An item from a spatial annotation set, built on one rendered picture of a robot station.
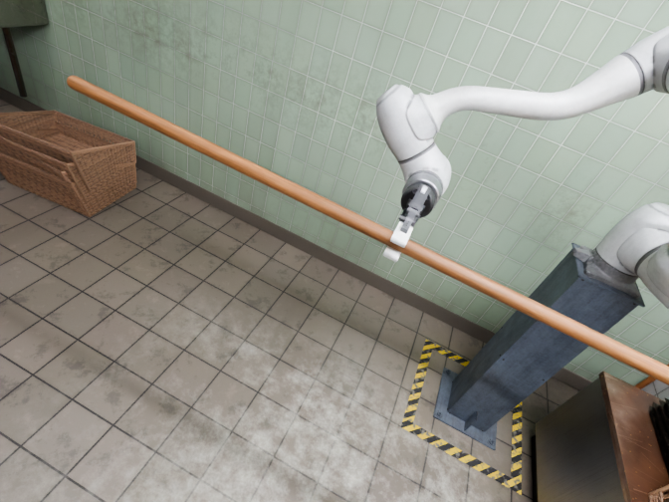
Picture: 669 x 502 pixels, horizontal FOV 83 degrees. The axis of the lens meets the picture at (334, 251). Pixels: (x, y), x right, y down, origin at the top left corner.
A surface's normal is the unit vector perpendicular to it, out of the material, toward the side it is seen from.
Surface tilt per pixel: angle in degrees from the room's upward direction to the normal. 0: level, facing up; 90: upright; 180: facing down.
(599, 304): 90
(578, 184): 90
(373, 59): 90
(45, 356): 0
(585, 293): 90
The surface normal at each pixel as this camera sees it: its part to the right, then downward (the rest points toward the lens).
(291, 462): 0.26, -0.73
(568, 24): -0.38, 0.52
